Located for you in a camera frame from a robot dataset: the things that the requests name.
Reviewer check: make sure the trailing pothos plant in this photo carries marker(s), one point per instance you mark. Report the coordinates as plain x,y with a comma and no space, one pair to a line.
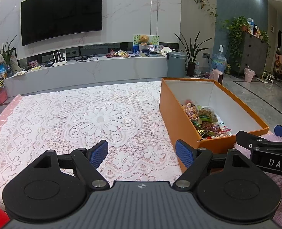
236,35

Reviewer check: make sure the grey drawer cabinet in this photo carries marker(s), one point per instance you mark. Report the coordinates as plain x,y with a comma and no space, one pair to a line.
253,54

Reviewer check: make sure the white router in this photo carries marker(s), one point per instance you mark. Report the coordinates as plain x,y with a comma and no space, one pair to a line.
59,63

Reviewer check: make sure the grey-blue trash can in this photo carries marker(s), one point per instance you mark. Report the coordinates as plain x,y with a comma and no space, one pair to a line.
176,64

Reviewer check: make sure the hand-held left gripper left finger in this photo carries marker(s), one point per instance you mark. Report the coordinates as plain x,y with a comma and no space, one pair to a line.
99,153

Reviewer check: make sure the pink checked mat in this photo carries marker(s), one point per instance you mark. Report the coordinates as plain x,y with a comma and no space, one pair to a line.
2,119

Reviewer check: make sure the pink bucket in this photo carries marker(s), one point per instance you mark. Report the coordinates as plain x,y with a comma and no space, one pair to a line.
249,75

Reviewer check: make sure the pink small heater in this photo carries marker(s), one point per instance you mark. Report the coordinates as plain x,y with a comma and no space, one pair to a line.
216,76

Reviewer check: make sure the thin-leaf potted plant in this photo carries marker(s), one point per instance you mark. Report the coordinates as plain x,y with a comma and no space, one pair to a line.
7,54

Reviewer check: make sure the grey marble television console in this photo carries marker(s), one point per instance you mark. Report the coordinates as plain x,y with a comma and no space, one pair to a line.
95,72

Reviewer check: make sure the orange cardboard box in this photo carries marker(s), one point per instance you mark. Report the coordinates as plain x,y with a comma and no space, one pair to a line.
174,114

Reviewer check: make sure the small colourful snack packets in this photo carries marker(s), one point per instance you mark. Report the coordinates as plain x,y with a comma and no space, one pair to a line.
120,53

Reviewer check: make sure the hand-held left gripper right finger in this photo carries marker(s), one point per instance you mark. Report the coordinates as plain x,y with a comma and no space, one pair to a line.
185,153

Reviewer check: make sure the black flat television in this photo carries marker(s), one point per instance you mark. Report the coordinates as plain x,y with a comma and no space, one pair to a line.
59,14

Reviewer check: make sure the blue water jug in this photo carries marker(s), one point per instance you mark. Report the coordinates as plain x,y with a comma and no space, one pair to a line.
219,62

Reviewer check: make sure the small black box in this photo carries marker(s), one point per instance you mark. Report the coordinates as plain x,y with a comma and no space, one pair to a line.
49,64

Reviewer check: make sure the white step stool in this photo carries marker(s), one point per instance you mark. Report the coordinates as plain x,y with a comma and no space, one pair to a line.
269,78

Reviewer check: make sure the brown teddy bear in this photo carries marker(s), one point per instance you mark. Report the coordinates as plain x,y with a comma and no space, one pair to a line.
145,40

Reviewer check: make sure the green-topped bean snack packet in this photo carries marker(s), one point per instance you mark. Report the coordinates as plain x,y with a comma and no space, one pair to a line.
207,116

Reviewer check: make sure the long-leaf plant in black pot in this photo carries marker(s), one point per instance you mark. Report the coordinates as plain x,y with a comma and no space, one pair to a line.
191,69

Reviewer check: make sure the white lace tablecloth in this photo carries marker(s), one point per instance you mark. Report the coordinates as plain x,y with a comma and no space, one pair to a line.
59,124

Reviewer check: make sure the blue snack bag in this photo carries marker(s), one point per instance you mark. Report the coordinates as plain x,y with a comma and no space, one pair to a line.
1,72

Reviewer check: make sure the pink card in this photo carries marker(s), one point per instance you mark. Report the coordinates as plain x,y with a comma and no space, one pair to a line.
33,64

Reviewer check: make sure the green picture board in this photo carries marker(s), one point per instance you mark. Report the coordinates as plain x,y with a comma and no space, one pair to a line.
156,40

